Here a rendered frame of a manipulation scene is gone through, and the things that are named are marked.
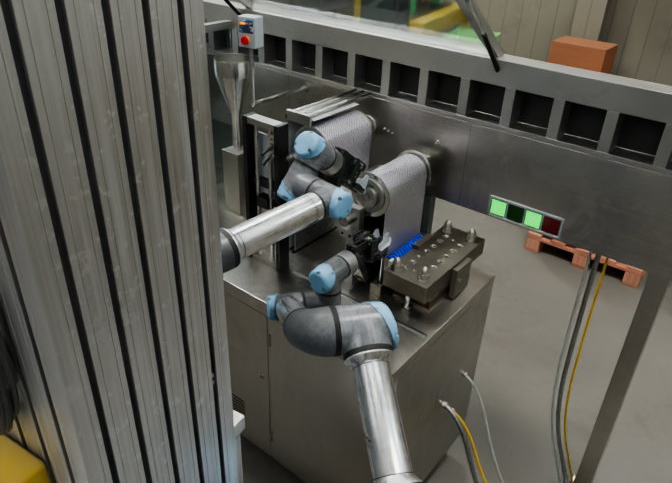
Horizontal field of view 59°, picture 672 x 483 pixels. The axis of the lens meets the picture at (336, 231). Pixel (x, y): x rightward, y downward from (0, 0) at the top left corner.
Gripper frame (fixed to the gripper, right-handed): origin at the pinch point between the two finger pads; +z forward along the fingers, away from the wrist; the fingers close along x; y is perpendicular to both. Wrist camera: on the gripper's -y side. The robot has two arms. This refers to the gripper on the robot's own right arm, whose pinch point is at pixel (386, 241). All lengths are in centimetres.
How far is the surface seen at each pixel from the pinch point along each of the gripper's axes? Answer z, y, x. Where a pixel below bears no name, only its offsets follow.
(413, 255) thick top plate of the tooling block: 7.2, -6.2, -6.6
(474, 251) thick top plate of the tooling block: 25.8, -7.8, -20.0
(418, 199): 17.7, 8.6, -0.2
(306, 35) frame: 31, 51, 62
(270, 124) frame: -15, 35, 37
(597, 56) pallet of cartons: 509, -42, 82
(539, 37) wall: 580, -48, 171
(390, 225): 1.2, 5.5, -0.2
